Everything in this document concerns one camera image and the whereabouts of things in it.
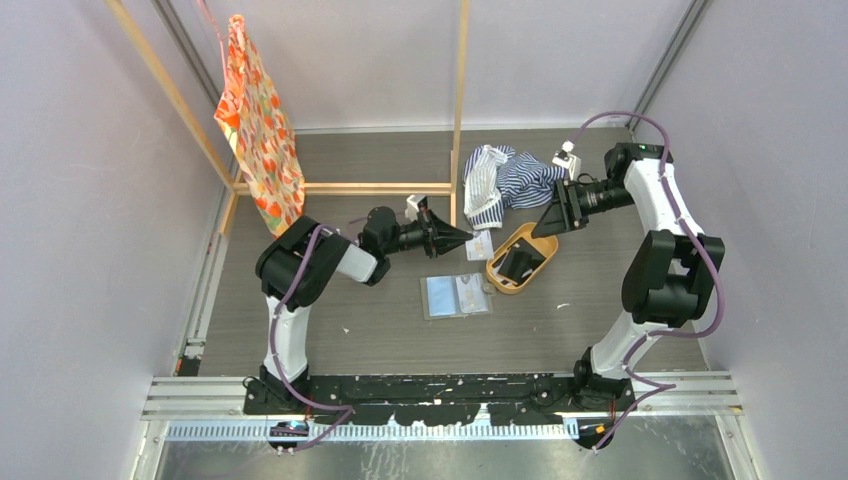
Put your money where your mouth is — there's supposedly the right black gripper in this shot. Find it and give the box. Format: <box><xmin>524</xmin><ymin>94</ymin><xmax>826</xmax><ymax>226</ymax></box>
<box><xmin>530</xmin><ymin>178</ymin><xmax>633</xmax><ymax>240</ymax></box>

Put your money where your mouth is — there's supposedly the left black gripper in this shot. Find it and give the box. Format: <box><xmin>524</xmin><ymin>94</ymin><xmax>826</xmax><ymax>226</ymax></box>
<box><xmin>383</xmin><ymin>207</ymin><xmax>473</xmax><ymax>260</ymax></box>

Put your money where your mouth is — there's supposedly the yellow oval tray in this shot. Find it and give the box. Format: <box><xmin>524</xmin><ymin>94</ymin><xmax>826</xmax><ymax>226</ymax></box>
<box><xmin>484</xmin><ymin>222</ymin><xmax>559</xmax><ymax>295</ymax></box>

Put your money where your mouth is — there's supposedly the silver vip card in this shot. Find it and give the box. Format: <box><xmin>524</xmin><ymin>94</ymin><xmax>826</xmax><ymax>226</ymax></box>
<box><xmin>465</xmin><ymin>229</ymin><xmax>494</xmax><ymax>261</ymax></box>
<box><xmin>455</xmin><ymin>273</ymin><xmax>490</xmax><ymax>314</ymax></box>

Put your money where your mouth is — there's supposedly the clear grey card holder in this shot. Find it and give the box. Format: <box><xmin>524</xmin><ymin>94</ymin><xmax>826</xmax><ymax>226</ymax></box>
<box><xmin>420</xmin><ymin>273</ymin><xmax>494</xmax><ymax>320</ymax></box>

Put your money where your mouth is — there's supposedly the silver VIP card front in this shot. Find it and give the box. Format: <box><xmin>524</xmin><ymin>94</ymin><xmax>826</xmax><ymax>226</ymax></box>
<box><xmin>455</xmin><ymin>273</ymin><xmax>490</xmax><ymax>314</ymax></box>

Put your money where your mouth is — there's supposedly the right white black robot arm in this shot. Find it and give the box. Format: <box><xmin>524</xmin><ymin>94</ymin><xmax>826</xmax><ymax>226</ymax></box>
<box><xmin>532</xmin><ymin>143</ymin><xmax>725</xmax><ymax>411</ymax></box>

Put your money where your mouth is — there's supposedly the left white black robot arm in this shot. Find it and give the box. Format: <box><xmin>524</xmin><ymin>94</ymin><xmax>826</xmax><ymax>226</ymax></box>
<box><xmin>255</xmin><ymin>196</ymin><xmax>473</xmax><ymax>414</ymax></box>

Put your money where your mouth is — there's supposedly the black card in tray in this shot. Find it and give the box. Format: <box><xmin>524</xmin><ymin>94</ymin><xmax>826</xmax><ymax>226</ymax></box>
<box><xmin>496</xmin><ymin>238</ymin><xmax>546</xmax><ymax>285</ymax></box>

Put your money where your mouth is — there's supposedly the blue white striped cloth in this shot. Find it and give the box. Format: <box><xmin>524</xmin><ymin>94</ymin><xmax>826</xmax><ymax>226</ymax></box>
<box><xmin>462</xmin><ymin>145</ymin><xmax>570</xmax><ymax>230</ymax></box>

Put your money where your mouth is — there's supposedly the orange floral cloth bag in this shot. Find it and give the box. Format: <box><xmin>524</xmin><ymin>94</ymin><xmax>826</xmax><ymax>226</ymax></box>
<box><xmin>214</xmin><ymin>14</ymin><xmax>305</xmax><ymax>237</ymax></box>

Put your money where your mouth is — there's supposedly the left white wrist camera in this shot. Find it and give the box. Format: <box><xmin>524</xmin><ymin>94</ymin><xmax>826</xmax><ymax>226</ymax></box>
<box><xmin>404</xmin><ymin>194</ymin><xmax>430</xmax><ymax>224</ymax></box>

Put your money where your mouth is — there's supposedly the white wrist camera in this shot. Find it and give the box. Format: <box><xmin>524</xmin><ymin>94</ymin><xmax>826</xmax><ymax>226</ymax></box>
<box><xmin>404</xmin><ymin>194</ymin><xmax>430</xmax><ymax>224</ymax></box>
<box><xmin>552</xmin><ymin>141</ymin><xmax>582</xmax><ymax>181</ymax></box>

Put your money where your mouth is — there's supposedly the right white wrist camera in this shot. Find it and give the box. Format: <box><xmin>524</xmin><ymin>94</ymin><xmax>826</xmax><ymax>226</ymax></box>
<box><xmin>552</xmin><ymin>141</ymin><xmax>582</xmax><ymax>181</ymax></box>

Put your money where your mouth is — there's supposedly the wooden rack frame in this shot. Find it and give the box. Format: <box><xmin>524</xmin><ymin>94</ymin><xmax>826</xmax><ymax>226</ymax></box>
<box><xmin>105</xmin><ymin>1</ymin><xmax>471</xmax><ymax>236</ymax></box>

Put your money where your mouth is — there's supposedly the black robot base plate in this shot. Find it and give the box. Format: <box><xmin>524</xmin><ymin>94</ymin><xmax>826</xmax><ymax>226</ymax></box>
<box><xmin>241</xmin><ymin>372</ymin><xmax>635</xmax><ymax>427</ymax></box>

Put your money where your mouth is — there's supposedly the aluminium rail frame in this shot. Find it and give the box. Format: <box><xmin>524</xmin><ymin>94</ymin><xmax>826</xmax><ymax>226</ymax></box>
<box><xmin>130</xmin><ymin>371</ymin><xmax>763</xmax><ymax>479</ymax></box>

